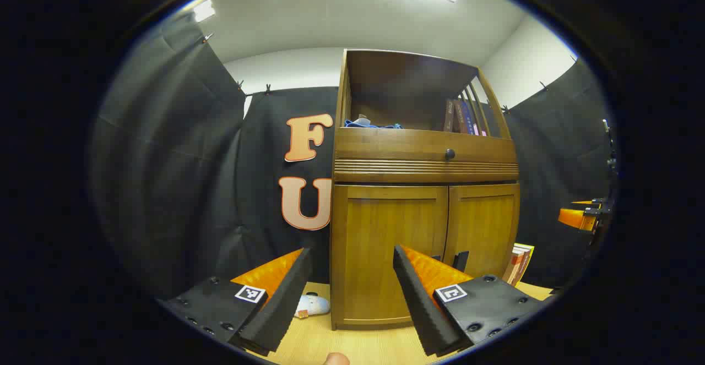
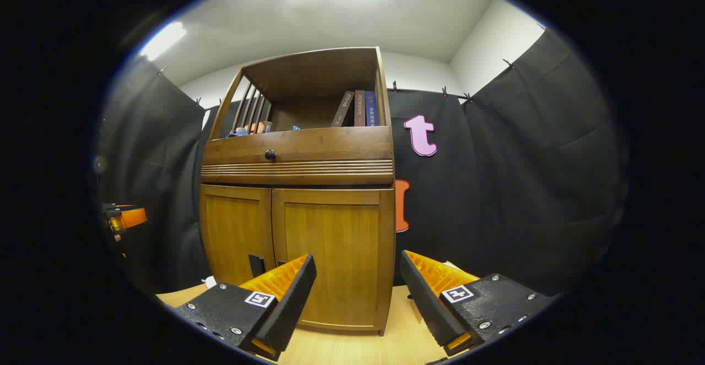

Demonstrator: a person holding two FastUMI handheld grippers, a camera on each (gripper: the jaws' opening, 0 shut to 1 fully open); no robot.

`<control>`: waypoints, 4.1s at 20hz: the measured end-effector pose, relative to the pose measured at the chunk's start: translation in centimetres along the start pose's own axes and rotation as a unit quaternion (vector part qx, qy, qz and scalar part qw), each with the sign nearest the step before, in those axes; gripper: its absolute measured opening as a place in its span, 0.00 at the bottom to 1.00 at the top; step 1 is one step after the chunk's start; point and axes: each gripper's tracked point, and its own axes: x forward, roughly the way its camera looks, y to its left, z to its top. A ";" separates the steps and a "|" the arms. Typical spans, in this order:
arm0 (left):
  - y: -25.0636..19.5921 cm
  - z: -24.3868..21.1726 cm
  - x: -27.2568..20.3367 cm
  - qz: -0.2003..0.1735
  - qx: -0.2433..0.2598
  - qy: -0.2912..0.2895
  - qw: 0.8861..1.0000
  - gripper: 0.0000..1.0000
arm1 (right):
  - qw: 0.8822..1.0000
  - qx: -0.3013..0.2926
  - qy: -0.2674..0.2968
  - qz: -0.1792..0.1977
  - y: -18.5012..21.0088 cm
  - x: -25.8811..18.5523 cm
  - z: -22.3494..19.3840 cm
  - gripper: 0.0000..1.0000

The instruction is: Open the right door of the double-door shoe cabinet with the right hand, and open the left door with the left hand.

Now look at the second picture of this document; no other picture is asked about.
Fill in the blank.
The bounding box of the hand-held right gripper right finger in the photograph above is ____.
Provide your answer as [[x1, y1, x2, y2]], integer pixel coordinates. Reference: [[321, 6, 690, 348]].
[[400, 249, 557, 357]]

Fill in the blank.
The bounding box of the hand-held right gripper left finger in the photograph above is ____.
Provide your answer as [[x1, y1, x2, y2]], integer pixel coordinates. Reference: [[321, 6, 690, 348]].
[[172, 253, 318, 361]]

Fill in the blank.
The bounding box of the small ceiling light panel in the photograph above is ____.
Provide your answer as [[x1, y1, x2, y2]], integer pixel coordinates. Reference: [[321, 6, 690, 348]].
[[140, 21, 187, 62]]

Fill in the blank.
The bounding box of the wooden double-door shoe cabinet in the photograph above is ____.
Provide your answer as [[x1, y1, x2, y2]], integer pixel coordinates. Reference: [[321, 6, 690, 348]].
[[199, 46, 396, 336]]

